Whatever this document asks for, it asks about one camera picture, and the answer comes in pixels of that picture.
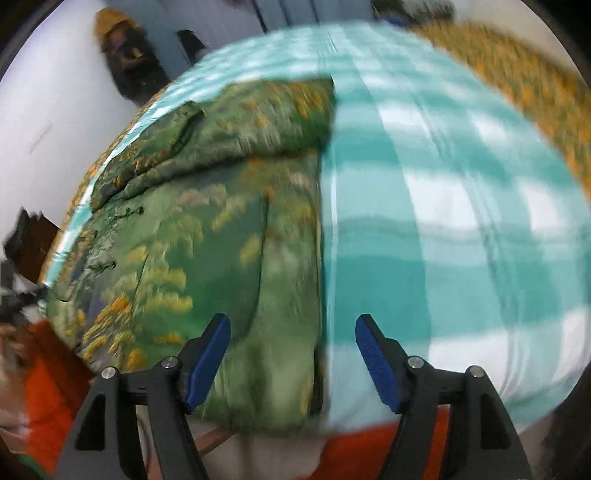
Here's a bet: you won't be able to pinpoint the dark cloth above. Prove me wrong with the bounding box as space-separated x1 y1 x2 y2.
2 220 29 260

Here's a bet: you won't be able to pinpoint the dark hanging coats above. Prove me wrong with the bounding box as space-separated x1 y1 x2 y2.
102 28 170 101

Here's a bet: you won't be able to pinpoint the green landscape print jacket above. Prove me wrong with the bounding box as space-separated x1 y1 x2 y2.
48 78 337 432

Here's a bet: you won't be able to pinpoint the teal checked blanket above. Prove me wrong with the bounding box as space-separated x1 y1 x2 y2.
39 21 589 437

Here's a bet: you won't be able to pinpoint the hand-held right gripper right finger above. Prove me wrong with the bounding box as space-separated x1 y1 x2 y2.
355 314 532 480

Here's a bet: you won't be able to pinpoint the person's orange clothing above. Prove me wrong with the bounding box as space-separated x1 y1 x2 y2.
21 320 451 480

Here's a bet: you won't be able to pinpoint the yellow patterned hooded garment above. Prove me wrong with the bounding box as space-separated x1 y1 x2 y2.
95 7 136 38

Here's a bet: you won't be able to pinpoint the black hanging cloth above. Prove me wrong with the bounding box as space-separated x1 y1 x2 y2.
177 29 207 61

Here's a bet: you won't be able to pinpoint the blue curtain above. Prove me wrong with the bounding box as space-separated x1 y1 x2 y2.
268 0 372 33
148 0 267 65

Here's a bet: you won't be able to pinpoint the pile of clothes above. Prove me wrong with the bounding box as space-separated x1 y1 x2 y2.
373 0 455 27

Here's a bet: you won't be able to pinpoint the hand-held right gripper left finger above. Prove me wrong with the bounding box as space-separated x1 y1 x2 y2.
54 313 232 480

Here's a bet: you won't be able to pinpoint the dark brown cabinet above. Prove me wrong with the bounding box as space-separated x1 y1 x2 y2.
18 208 64 283

